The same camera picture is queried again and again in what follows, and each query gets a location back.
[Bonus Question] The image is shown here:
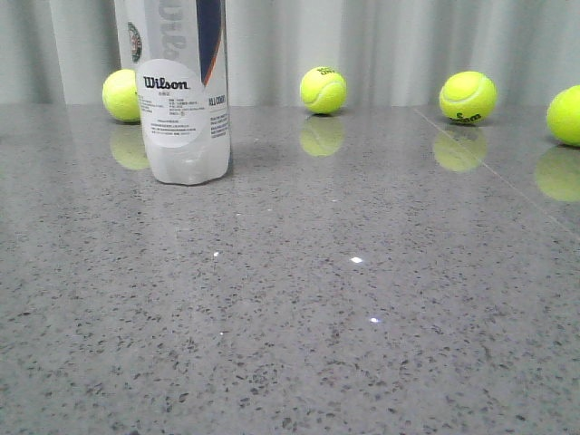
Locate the white blue tennis ball can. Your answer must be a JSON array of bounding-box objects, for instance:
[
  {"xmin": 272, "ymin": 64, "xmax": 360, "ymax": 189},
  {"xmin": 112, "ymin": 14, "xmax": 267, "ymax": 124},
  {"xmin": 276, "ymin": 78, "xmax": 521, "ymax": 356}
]
[{"xmin": 123, "ymin": 0, "xmax": 231, "ymax": 185}]

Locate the yellow tennis ball centre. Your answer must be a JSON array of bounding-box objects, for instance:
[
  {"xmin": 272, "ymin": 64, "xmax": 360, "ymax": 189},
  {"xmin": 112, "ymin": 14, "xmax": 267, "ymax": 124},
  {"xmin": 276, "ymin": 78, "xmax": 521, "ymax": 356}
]
[{"xmin": 300, "ymin": 66, "xmax": 347, "ymax": 114}]

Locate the yellow tennis ball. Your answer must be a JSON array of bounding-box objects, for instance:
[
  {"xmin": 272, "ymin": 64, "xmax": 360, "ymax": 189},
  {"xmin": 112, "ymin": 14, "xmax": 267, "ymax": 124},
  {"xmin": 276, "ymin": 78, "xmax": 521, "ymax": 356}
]
[
  {"xmin": 439, "ymin": 71, "xmax": 498, "ymax": 124},
  {"xmin": 546, "ymin": 85, "xmax": 580, "ymax": 146},
  {"xmin": 101, "ymin": 69, "xmax": 140, "ymax": 122},
  {"xmin": 300, "ymin": 66, "xmax": 347, "ymax": 114}
]

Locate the yellow tennis ball far left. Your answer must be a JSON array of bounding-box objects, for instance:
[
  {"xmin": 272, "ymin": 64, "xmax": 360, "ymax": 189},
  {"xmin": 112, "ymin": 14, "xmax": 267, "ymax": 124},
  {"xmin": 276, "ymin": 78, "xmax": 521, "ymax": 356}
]
[{"xmin": 101, "ymin": 69, "xmax": 140, "ymax": 122}]

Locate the yellow tennis ball far right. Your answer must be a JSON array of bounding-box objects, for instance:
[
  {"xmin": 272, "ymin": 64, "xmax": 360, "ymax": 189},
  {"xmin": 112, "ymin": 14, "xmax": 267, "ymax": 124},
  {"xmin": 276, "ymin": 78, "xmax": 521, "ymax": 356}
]
[{"xmin": 546, "ymin": 85, "xmax": 580, "ymax": 146}]

